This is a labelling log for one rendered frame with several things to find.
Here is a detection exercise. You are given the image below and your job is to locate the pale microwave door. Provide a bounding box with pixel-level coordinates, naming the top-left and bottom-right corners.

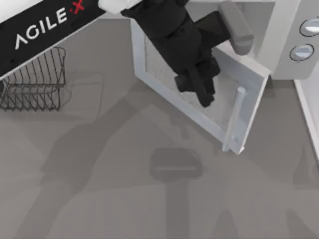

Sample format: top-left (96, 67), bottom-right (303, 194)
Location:
top-left (130, 16), bottom-right (272, 155)

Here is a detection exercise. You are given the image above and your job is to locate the pale microwave oven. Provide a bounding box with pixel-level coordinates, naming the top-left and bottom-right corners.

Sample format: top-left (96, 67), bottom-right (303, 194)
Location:
top-left (185, 0), bottom-right (319, 81)

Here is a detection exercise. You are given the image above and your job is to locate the grey microwave knob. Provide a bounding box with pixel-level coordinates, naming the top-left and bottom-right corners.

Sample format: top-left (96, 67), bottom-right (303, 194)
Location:
top-left (298, 15), bottom-right (319, 38)
top-left (289, 43), bottom-right (315, 62)

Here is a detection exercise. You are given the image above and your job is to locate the pale microwave door handle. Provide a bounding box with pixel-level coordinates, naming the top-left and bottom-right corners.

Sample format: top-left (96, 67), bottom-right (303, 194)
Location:
top-left (231, 86), bottom-right (248, 148)

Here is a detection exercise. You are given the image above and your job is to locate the dark wire basket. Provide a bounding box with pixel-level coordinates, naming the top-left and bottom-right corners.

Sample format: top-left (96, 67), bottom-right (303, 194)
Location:
top-left (0, 46), bottom-right (67, 113)

